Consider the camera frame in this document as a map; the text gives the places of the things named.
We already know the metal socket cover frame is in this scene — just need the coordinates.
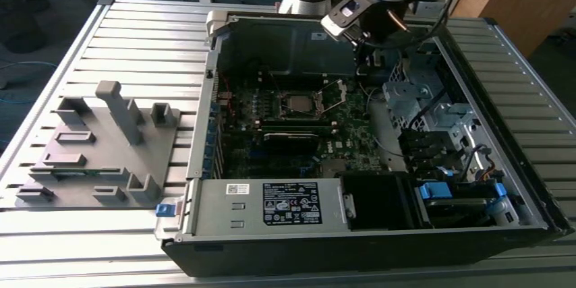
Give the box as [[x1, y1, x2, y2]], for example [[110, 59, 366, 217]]
[[315, 80, 350, 104]]

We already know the silver CPU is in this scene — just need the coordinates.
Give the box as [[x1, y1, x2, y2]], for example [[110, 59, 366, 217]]
[[286, 94, 317, 115]]

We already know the metal CPU socket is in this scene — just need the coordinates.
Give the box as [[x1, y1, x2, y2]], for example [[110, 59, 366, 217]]
[[278, 90, 329, 121]]

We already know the black RAM slot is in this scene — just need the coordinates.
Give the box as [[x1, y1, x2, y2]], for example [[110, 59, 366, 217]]
[[258, 118, 335, 123], [258, 121, 335, 127], [258, 125, 337, 130], [259, 129, 337, 134]]

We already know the silver metal disk bay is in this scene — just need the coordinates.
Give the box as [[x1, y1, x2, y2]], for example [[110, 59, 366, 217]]
[[381, 40, 485, 167]]

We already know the green motherboard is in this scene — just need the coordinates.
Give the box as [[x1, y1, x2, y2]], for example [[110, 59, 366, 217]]
[[214, 71, 405, 179]]

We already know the black graphics card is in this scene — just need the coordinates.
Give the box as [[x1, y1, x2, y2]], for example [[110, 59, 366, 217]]
[[261, 132, 322, 164]]

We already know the dark chipset heatsink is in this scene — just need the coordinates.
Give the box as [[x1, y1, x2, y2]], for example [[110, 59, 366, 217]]
[[319, 159, 347, 177]]

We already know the blue disk carrier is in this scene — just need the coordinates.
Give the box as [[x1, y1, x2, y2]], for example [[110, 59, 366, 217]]
[[415, 181, 453, 200]]

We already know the silver power supply with label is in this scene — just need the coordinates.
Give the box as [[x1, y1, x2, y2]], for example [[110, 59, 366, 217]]
[[190, 178, 351, 235]]

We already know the black and grey PC case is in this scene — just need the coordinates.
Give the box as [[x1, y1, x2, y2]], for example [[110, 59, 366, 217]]
[[151, 9, 576, 279]]

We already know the grey plastic parts rack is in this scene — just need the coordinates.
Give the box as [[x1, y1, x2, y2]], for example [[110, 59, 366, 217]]
[[11, 80, 183, 208]]

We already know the blue case latch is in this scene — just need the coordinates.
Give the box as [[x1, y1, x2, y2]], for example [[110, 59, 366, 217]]
[[153, 202, 175, 219]]

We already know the black office chair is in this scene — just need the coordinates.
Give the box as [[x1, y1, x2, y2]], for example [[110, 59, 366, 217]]
[[0, 0, 50, 55]]

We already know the green RAM stick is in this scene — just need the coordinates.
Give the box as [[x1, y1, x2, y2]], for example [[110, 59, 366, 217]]
[[50, 169, 122, 178]]

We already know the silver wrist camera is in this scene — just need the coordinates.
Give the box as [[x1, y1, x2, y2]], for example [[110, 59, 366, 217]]
[[319, 0, 374, 38]]

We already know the black drive cable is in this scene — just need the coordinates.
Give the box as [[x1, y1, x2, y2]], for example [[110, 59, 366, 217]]
[[405, 86, 450, 136]]

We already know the thin grey wire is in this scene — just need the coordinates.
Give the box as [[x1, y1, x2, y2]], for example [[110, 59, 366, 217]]
[[363, 86, 405, 159]]

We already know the orange and yellow wire bundle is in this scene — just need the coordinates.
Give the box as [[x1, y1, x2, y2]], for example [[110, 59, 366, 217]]
[[474, 161, 498, 183]]

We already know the black plastic duct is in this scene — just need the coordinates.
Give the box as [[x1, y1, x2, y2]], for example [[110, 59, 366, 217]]
[[335, 170, 427, 232]]

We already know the blue floor cable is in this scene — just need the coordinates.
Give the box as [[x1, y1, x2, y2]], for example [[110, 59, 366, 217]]
[[0, 60, 59, 105]]

